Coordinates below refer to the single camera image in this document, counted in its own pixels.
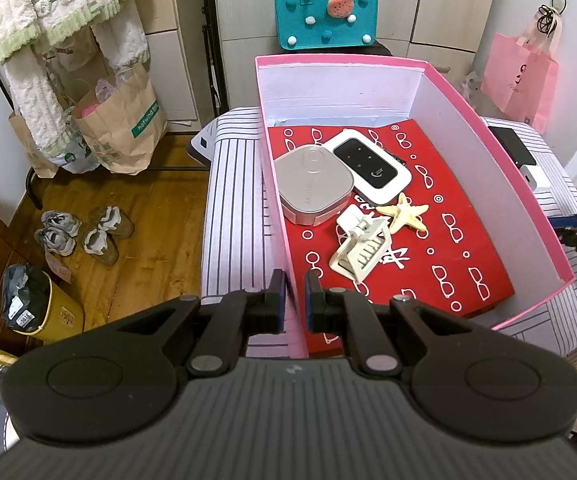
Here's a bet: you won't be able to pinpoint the brown white slipper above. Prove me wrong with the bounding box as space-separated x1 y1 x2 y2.
82 227 119 266
88 205 135 238

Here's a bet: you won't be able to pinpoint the white router black top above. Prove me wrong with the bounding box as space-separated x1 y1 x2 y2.
323 128 412 205

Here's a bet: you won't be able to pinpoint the pink shopping bag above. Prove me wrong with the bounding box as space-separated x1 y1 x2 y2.
481 32 560 131

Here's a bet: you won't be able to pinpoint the cream side cabinet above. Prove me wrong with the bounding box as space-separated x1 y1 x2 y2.
136 0 214 133

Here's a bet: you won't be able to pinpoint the plain brown paper bag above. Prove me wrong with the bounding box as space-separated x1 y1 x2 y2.
8 110 59 179

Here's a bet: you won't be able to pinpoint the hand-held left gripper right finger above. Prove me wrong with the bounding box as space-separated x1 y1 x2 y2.
305 270 489 379

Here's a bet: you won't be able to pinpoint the cream plastic clip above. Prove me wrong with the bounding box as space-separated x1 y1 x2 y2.
329 204 393 281

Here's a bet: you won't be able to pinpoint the black hair ties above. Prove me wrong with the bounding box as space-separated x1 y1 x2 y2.
535 0 568 36

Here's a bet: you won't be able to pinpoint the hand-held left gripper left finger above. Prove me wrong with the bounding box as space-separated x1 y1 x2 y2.
103 269 288 379

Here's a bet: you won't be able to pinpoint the pink cardboard box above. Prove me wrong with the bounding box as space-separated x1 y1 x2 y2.
254 55 576 361

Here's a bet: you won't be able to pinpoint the brown paper bag green label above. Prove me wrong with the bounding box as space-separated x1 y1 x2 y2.
71 62 169 176

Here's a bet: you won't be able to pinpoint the silver rounded square case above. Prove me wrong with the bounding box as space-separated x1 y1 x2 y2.
273 144 355 226

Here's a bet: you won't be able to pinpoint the black phone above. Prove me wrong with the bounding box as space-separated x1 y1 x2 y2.
488 126 539 167

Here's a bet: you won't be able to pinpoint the white charger block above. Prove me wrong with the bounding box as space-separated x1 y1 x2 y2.
519 164 551 192

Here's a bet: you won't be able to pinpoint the red patterned cloth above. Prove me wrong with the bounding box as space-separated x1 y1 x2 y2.
267 119 515 356

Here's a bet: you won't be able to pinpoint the pink paper slip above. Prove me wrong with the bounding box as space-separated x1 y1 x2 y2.
46 250 72 283

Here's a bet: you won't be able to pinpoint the striped white tablecloth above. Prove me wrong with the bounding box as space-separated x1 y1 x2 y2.
201 106 577 361

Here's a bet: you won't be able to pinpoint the cream wardrobe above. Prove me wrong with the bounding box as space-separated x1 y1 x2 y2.
211 0 504 111

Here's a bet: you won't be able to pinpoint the cream starfish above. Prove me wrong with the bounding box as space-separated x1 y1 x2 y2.
375 192 430 235

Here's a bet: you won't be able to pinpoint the white green plastic bag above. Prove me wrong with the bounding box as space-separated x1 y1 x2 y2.
58 110 104 173

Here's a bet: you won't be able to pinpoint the yellow trash bin black liner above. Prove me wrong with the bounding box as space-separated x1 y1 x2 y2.
1 263 85 346

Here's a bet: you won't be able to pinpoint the teal felt handbag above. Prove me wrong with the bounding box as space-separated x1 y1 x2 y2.
274 0 376 52

